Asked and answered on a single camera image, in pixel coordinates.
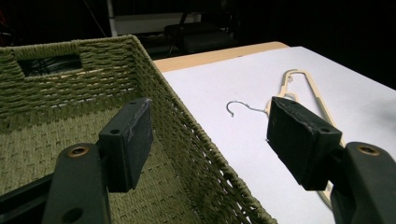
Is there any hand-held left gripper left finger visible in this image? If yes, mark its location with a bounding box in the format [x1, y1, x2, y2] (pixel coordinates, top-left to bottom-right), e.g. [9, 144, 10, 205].
[41, 96, 154, 224]

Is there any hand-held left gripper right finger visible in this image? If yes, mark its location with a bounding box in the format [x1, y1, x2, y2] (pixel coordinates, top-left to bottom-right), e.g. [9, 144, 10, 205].
[266, 96, 396, 224]

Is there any green woven basket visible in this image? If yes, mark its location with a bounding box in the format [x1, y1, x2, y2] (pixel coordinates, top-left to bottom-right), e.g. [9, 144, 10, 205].
[0, 34, 278, 224]

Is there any cream clothes hanger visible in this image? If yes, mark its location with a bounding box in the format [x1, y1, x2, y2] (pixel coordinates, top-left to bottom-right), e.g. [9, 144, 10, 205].
[226, 68, 347, 210]

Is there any white table cover sheet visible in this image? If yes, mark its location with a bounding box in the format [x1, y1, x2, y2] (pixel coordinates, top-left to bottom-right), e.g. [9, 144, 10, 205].
[162, 46, 396, 224]

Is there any dark chair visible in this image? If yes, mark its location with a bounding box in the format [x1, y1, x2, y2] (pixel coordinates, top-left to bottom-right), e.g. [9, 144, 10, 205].
[163, 11, 239, 56]

